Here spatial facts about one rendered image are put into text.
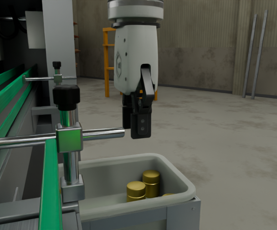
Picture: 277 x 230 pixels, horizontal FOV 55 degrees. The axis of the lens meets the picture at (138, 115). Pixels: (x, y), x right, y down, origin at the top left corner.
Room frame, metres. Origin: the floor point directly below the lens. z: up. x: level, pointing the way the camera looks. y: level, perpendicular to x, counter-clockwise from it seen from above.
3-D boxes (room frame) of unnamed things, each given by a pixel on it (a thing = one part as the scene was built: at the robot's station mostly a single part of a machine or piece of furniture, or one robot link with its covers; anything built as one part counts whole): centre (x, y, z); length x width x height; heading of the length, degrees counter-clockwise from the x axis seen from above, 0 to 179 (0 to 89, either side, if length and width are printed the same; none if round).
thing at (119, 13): (0.43, 0.00, 1.27); 0.09 x 0.08 x 0.03; 17
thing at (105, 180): (0.40, 0.04, 0.97); 0.22 x 0.17 x 0.09; 107
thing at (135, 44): (0.43, 0.00, 1.21); 0.10 x 0.07 x 0.11; 17
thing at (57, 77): (0.87, 0.29, 1.07); 0.17 x 0.05 x 0.23; 107
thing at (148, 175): (0.47, -0.02, 0.96); 0.04 x 0.04 x 0.04
